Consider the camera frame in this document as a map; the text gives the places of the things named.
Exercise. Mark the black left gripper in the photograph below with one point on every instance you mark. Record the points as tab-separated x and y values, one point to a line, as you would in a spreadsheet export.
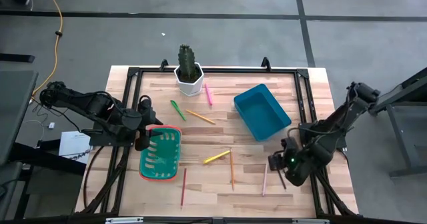
144	140

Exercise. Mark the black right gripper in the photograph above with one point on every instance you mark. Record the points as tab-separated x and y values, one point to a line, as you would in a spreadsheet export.
276	163

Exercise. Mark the dark blue pencil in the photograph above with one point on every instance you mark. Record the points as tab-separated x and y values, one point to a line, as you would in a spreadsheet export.
282	179

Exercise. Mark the pale pink pen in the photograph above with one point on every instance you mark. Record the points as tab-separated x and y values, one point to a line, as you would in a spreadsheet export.
265	180

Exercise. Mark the green pen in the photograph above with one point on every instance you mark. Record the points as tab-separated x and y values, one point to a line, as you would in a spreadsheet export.
177	110

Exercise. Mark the yellow-orange wooden pencil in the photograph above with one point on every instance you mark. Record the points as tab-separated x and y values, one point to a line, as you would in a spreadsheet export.
200	116

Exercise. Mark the orange wooden pencil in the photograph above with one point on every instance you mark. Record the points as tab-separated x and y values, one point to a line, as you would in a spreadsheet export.
231	169

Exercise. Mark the bright pink pen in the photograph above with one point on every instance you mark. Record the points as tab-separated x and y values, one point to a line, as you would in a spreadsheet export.
208	94

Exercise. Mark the yellow pen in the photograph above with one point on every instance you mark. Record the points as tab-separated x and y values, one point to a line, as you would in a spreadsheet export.
217	157

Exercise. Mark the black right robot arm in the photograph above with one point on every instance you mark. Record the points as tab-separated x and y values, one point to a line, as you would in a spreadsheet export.
333	124

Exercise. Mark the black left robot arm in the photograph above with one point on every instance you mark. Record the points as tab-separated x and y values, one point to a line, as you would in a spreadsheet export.
83	104

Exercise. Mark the white hexagonal plant pot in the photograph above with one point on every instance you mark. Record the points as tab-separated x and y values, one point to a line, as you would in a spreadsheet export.
190	89

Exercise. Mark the blue plastic bin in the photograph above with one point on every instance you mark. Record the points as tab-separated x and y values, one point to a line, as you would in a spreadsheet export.
263	114

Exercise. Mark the green cactus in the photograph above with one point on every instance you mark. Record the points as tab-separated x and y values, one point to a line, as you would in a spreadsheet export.
187	64

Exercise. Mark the red pencil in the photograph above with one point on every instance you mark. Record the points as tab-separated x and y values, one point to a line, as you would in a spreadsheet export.
183	187

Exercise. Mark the white paper sheet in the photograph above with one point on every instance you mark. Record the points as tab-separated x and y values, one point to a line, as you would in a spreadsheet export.
71	144

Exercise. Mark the small white adapter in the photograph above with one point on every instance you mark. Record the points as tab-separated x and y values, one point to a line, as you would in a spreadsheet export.
51	125

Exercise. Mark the dark metal stand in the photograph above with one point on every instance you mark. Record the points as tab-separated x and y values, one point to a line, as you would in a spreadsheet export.
398	137

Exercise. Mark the grey desk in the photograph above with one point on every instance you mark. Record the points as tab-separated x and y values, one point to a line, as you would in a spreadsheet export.
13	110

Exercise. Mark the black floor bar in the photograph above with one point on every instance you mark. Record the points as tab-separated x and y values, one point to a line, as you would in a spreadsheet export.
16	58

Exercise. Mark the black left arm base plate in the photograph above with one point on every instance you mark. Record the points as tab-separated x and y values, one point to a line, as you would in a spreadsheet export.
100	139

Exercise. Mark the silver metal bracket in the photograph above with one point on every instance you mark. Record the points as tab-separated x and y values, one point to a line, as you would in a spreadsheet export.
123	220
310	221

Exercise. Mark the black aluminium table frame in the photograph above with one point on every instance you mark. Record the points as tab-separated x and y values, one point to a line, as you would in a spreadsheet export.
233	70

